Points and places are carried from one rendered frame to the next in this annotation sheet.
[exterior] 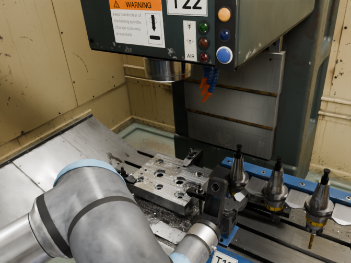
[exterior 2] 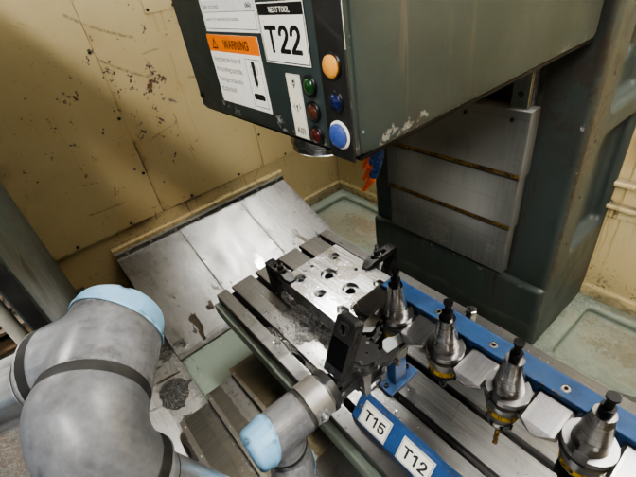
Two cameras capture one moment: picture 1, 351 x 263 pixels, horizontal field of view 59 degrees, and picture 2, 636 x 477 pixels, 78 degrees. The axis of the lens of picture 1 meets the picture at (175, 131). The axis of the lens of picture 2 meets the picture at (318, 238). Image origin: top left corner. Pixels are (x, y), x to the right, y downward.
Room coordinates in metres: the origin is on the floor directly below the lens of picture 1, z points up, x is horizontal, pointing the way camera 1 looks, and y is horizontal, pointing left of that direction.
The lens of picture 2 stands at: (0.19, -0.23, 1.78)
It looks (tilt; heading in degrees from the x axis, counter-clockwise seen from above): 35 degrees down; 21
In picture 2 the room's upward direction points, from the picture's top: 10 degrees counter-clockwise
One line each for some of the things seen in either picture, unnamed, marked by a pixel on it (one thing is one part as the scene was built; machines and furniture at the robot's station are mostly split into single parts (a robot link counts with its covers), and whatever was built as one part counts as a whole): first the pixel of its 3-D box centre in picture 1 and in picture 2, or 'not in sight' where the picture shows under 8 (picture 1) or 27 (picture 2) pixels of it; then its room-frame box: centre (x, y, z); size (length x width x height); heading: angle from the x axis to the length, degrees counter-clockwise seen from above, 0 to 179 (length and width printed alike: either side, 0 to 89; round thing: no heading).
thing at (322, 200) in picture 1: (322, 192); (511, 373); (0.57, -0.34, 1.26); 0.04 x 0.04 x 0.07
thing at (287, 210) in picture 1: (254, 205); not in sight; (0.87, -0.28, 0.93); 0.26 x 0.05 x 0.06; 59
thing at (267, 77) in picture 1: (227, 101); (446, 179); (1.33, -0.26, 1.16); 0.48 x 0.05 x 0.51; 54
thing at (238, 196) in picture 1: (244, 199); (401, 346); (0.66, -0.18, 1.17); 0.09 x 0.03 x 0.06; 131
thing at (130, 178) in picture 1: (123, 180); (281, 276); (1.03, 0.23, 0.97); 0.13 x 0.03 x 0.15; 54
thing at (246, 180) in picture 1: (237, 179); (396, 315); (0.70, -0.17, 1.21); 0.06 x 0.06 x 0.03
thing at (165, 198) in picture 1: (170, 181); (340, 287); (1.02, 0.04, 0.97); 0.29 x 0.23 x 0.05; 54
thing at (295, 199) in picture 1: (296, 199); (474, 369); (0.60, -0.30, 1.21); 0.07 x 0.05 x 0.01; 144
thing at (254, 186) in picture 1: (255, 186); (418, 332); (0.66, -0.21, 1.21); 0.07 x 0.05 x 0.01; 144
